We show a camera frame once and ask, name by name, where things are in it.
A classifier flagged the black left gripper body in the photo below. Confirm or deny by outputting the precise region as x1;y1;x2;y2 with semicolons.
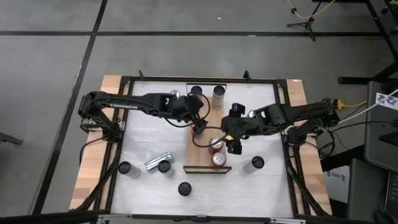
175;92;208;138

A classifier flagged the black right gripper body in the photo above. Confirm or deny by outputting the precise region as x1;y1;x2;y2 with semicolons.
220;102;261;156

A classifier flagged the white Celsius can red band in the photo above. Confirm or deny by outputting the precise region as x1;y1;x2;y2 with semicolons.
212;85;227;110
177;181;193;197

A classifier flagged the red Coca-Cola can black lettering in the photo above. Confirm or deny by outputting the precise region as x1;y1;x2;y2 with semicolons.
208;136;224;154

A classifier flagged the silver slim beverage can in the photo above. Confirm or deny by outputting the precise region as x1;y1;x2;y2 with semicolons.
144;151;175;174

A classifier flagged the white can palm tree print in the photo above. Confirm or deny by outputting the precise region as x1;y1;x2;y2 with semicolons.
243;156;266;174

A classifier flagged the white table mat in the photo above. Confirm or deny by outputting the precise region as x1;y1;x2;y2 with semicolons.
110;80;295;218

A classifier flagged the white labelled box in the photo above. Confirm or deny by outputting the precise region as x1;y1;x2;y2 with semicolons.
322;164;352;203

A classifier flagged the black tripod stand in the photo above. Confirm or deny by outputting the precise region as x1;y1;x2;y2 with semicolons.
285;0;324;42

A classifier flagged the grey cabinet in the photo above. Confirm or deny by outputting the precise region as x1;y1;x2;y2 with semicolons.
363;80;398;172

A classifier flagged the dark grey desk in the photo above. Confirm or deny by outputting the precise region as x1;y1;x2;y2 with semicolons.
346;157;389;223

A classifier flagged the white paper tag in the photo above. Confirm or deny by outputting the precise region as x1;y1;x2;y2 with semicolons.
375;92;398;111

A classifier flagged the black computer mouse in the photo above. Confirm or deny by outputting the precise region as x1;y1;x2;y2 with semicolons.
374;211;396;224

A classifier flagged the black chair base leg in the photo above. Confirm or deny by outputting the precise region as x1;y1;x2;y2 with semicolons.
0;131;24;146

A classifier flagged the black left wrist camera cable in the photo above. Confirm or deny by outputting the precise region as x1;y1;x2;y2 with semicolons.
161;91;211;129

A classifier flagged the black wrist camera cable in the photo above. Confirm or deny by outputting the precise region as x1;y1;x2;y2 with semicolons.
192;125;233;149
161;91;211;129

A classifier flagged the black aluminium table frame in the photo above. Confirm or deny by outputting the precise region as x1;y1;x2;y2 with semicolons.
70;70;332;218

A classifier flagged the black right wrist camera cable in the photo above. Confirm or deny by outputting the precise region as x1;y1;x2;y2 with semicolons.
192;125;233;149

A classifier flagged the wooden shelf with black rail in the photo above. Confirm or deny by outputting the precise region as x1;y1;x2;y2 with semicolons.
183;82;233;174

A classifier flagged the black camera mount crossbar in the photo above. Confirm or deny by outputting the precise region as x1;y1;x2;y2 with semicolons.
98;213;307;224

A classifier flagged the black power cable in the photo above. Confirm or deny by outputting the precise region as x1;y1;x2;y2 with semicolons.
78;136;108;166
310;119;398;162

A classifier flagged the white cable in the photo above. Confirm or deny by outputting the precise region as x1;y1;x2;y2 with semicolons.
346;89;398;121

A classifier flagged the black desk leg frame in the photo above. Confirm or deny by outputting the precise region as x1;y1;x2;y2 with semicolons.
312;0;398;85

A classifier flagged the yellow extension cable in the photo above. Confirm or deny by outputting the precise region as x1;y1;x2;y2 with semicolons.
285;0;337;19

